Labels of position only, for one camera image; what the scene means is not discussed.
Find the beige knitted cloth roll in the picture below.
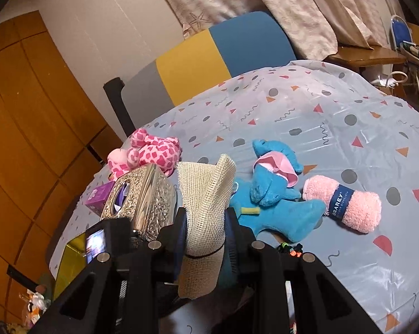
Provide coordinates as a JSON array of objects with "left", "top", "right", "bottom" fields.
[{"left": 178, "top": 154, "right": 237, "bottom": 300}]

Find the small blue plush with pink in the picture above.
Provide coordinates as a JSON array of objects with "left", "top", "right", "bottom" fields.
[{"left": 250, "top": 139, "right": 303, "bottom": 207}]

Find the blue plush toy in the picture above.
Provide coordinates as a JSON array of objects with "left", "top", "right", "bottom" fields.
[{"left": 217, "top": 176, "right": 327, "bottom": 288}]

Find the purple cardboard box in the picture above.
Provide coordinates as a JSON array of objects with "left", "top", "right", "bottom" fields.
[{"left": 85, "top": 181, "right": 115, "bottom": 216}]

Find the pink spotted plush toy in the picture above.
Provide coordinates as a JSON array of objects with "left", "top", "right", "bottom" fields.
[{"left": 108, "top": 128, "right": 182, "bottom": 181}]

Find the pink rolled towel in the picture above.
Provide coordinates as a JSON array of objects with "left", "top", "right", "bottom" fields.
[{"left": 302, "top": 175, "right": 382, "bottom": 234}]

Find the patterned plastic tablecloth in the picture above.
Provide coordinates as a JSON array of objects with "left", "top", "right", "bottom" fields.
[{"left": 48, "top": 59, "right": 419, "bottom": 334}]

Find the wooden wardrobe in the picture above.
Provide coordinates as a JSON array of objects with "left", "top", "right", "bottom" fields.
[{"left": 0, "top": 11, "right": 121, "bottom": 323}]

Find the grey yellow blue chair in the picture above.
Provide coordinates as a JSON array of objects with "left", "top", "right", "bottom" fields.
[{"left": 103, "top": 11, "right": 296, "bottom": 136}]

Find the wooden side table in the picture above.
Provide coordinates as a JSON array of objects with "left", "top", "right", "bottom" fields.
[{"left": 325, "top": 46, "right": 407, "bottom": 72}]

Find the beige patterned curtain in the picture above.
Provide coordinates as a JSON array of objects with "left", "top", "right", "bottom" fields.
[{"left": 166, "top": 0, "right": 390, "bottom": 60}]

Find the blue folding chair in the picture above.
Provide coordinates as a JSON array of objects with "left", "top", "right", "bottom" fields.
[{"left": 390, "top": 14, "right": 419, "bottom": 99}]

